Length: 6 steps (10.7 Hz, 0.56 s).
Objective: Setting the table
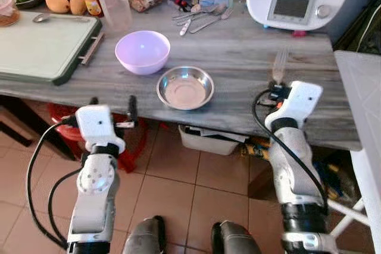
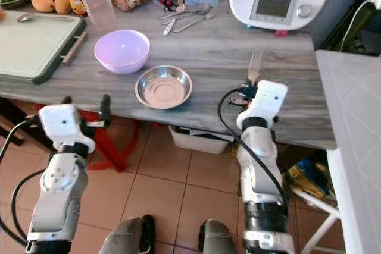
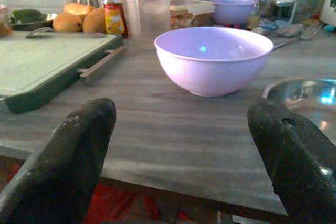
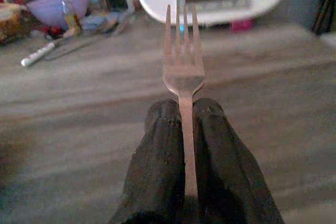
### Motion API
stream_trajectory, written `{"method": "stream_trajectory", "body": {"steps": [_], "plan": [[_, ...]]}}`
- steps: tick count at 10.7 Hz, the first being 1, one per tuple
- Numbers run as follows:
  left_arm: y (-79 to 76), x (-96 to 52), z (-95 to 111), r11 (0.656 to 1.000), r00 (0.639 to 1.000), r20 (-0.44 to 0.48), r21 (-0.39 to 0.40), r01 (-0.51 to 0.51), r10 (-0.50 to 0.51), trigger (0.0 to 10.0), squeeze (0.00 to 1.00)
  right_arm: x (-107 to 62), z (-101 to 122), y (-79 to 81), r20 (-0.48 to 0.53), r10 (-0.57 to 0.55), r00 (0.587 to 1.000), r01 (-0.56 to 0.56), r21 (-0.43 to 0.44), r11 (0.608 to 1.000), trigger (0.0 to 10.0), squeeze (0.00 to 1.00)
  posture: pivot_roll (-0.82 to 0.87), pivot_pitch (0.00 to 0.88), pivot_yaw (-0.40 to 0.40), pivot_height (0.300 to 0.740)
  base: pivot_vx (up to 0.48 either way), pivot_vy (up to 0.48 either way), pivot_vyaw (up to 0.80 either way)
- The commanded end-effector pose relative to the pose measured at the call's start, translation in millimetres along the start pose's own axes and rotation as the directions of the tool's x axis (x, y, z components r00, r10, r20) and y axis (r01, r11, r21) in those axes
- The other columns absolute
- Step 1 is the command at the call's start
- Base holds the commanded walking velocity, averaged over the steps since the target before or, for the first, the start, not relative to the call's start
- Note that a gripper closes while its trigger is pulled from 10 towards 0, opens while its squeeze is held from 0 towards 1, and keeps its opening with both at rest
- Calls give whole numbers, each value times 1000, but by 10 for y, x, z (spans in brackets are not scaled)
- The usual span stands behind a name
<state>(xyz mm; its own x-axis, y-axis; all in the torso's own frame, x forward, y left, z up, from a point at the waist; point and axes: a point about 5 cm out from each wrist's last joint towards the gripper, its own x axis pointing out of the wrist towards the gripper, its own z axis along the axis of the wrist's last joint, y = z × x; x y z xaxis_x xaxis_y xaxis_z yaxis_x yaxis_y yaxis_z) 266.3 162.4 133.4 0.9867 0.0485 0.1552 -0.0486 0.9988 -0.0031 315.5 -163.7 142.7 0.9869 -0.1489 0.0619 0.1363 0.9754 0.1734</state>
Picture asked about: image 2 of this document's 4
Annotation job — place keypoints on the silver metal fork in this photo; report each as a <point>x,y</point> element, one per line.
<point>254,66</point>

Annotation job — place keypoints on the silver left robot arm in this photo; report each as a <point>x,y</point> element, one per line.
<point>56,197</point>

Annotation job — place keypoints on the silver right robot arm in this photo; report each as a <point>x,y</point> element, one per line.
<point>261,171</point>

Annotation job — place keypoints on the red plastic stool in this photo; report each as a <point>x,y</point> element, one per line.
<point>110,147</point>

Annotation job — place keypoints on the large purple plastic bowl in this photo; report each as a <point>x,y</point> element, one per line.
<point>122,50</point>

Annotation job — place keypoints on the stainless steel bowl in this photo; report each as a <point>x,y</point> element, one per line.
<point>163,88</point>

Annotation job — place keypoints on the green rimmed cutting board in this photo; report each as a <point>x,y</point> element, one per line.
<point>36,46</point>

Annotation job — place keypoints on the white plastic bin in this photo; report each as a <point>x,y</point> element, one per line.
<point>197,141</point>

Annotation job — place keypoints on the long silver serving spoon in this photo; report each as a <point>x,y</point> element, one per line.
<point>193,21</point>

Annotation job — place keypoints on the white kitchen cooking machine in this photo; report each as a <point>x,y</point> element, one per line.
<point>280,1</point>

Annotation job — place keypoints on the yellow and blue bag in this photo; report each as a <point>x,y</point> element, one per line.
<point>306,178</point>

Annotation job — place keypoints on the silver cutlery piece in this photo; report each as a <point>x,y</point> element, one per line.
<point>184,11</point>

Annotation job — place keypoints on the yellow mango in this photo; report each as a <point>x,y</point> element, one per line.
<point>62,1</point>
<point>42,1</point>

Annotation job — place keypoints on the clear plastic pitcher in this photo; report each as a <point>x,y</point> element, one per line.
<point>97,1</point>

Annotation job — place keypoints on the red labelled sauce jar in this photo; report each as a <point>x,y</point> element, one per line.
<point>77,3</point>

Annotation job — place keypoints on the white patterned side table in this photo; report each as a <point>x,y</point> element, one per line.
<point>354,123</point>

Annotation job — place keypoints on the grey left robot leg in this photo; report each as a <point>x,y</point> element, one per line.
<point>128,239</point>

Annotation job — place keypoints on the grey robot leg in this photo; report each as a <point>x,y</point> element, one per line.
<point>216,239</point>
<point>128,239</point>

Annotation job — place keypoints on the grey right robot leg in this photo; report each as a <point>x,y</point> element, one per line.
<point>216,239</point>

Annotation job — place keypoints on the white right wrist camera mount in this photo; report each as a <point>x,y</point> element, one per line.
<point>266,103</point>

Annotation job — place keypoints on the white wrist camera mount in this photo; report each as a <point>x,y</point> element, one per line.
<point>266,103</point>
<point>64,124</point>

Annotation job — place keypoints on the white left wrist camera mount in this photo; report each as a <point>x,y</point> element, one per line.
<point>64,124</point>

